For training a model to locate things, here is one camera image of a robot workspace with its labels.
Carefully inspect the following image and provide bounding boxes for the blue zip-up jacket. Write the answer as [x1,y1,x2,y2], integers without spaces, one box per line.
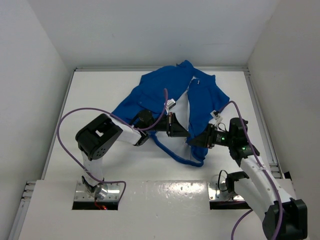
[111,59,231,168]

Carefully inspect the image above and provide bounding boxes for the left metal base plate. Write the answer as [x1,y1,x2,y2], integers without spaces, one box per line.
[73,182,120,202]

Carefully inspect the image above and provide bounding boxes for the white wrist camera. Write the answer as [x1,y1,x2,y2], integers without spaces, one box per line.
[165,98,176,112]
[211,110,222,121]

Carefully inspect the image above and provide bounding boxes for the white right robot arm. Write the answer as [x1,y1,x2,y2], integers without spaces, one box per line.
[189,117,308,240]

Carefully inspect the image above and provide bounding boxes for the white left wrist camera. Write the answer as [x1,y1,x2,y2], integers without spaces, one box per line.
[165,98,176,112]

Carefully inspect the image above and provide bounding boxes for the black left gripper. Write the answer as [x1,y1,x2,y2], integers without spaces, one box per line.
[144,111,191,137]

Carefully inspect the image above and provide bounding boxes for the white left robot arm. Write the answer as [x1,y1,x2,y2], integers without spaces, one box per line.
[75,110,190,194]

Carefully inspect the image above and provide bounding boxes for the metal base plate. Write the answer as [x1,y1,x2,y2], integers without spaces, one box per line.
[207,180,245,202]
[73,182,120,202]

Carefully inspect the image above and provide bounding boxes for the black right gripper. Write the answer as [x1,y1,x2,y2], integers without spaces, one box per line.
[188,123,234,149]

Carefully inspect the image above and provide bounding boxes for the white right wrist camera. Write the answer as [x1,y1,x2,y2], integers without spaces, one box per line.
[211,110,222,121]

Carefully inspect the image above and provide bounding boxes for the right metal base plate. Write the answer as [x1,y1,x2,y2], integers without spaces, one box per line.
[207,180,245,202]

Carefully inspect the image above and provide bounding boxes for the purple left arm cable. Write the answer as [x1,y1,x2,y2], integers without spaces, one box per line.
[57,87,169,198]

